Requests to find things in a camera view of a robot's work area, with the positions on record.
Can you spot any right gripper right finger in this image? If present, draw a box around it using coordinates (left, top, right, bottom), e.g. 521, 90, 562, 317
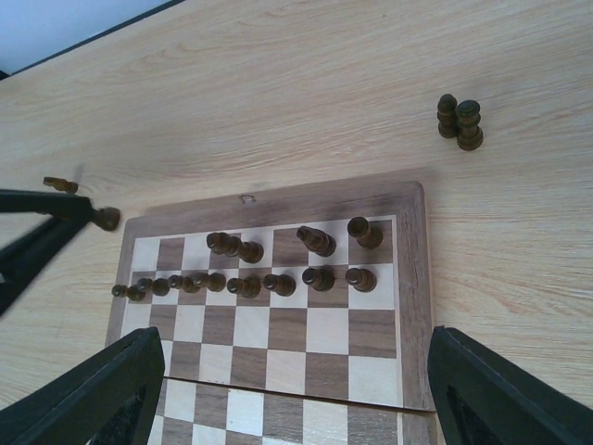
427, 326, 592, 444

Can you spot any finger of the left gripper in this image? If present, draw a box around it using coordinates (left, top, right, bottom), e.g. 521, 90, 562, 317
1, 216, 74, 314
1, 189, 95, 221

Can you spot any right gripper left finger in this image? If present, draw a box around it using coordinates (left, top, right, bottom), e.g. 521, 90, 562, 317
1, 327, 165, 444

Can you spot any dark chess piece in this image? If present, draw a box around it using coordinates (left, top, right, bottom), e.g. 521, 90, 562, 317
262, 273, 297, 297
191, 273, 226, 292
206, 232, 264, 264
226, 276, 261, 299
347, 216, 384, 250
136, 278, 170, 297
111, 285, 145, 301
43, 176, 79, 194
456, 99, 484, 151
436, 94, 459, 139
168, 274, 200, 294
296, 225, 336, 258
345, 268, 377, 293
93, 207, 121, 232
301, 267, 334, 292

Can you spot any wooden chess board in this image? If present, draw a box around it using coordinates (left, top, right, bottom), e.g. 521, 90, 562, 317
107, 179, 437, 444

